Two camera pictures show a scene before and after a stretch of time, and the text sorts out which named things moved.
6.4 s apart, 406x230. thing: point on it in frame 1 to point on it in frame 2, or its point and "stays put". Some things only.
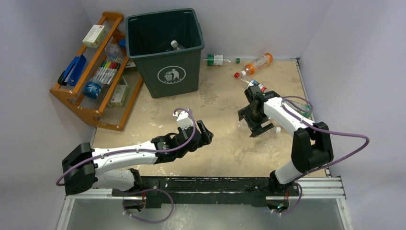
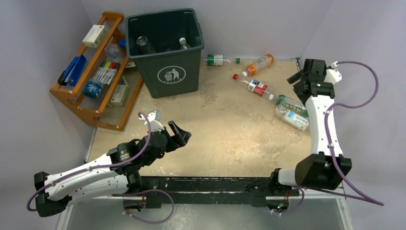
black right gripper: [255, 120] to [302, 80]
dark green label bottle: [175, 45] to [184, 44]
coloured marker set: [107, 72] stays put
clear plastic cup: [112, 51] stays put
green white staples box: [119, 96] stays put
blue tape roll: [93, 88] stays put
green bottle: [303, 113] stays put
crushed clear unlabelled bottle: [275, 130] to [141, 42]
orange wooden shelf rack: [101, 80] stays put
